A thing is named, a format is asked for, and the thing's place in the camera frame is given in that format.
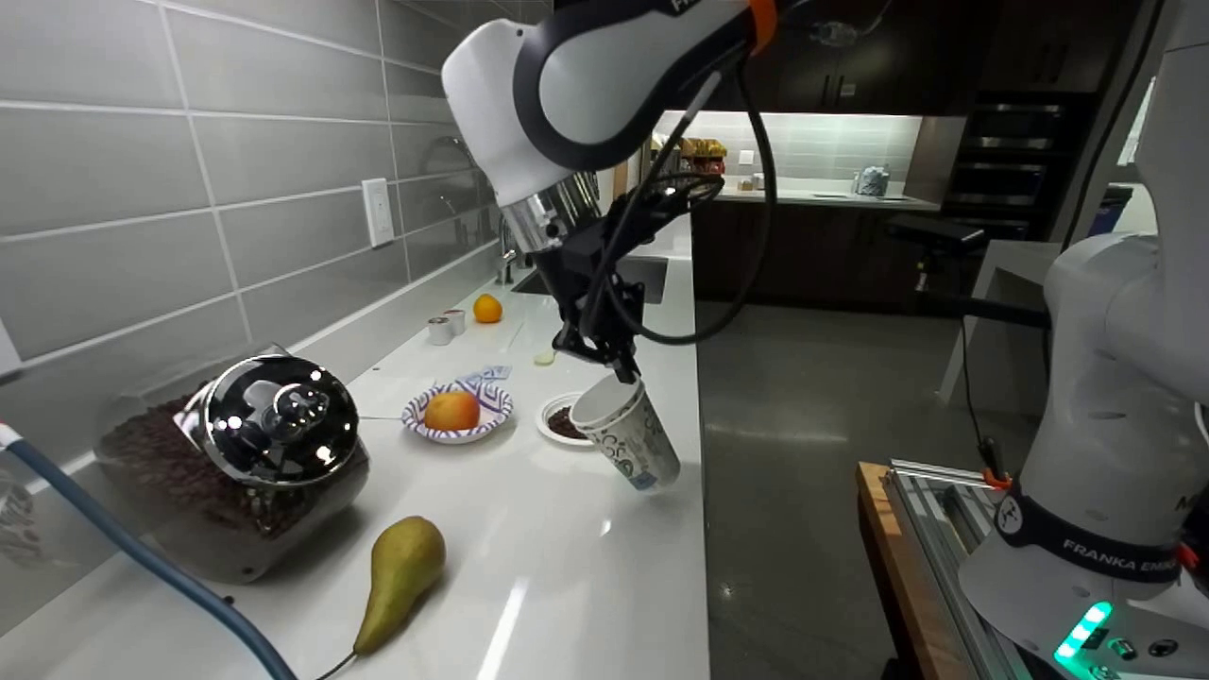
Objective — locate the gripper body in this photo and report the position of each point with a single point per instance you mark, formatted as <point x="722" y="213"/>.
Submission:
<point x="590" y="274"/>

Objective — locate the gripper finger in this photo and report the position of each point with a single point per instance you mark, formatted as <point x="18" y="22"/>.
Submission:
<point x="572" y="342"/>
<point x="628" y="366"/>

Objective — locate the stack of printed paper cups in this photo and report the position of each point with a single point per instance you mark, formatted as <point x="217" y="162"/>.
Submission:
<point x="631" y="436"/>

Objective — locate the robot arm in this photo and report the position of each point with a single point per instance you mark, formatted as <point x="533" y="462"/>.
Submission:
<point x="1115" y="378"/>

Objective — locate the sink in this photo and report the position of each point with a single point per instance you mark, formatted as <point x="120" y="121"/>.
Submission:
<point x="652" y="279"/>

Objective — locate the small plate of coffee beans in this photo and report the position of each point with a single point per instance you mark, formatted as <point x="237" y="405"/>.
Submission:
<point x="559" y="421"/>

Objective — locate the chrome tap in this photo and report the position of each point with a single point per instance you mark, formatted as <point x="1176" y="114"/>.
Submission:
<point x="507" y="260"/>

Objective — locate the orange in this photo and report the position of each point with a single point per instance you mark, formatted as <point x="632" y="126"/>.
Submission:
<point x="487" y="309"/>

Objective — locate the patterned paper napkin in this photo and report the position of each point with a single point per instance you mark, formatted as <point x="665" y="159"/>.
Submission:
<point x="486" y="374"/>

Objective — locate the patterned paper bowl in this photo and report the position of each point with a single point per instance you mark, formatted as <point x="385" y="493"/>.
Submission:
<point x="491" y="408"/>

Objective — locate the small white pod cup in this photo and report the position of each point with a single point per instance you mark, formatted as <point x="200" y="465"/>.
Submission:
<point x="439" y="331"/>
<point x="457" y="321"/>

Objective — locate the red yellow apple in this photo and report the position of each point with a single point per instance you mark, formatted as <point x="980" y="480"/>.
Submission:
<point x="451" y="412"/>

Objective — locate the heap of snack packets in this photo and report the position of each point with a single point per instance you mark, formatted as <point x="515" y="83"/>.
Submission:
<point x="704" y="153"/>

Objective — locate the green pear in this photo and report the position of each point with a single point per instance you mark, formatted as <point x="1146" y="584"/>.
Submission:
<point x="401" y="576"/>

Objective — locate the blue grey bag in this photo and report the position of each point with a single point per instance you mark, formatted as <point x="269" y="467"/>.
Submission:
<point x="873" y="181"/>

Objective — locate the chrome jar lid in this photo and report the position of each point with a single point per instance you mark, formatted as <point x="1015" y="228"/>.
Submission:
<point x="279" y="420"/>

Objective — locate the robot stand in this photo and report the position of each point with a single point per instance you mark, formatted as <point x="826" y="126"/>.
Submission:
<point x="921" y="548"/>

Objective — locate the glass jar of coffee beans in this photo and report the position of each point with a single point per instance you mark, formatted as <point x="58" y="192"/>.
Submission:
<point x="189" y="491"/>

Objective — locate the white wall socket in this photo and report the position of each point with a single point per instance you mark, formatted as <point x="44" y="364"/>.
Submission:
<point x="378" y="212"/>

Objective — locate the camera on mount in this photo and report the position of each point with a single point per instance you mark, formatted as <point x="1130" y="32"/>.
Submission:
<point x="935" y="233"/>

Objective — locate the built-in wall oven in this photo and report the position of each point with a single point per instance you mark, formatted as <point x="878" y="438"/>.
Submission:
<point x="1015" y="161"/>

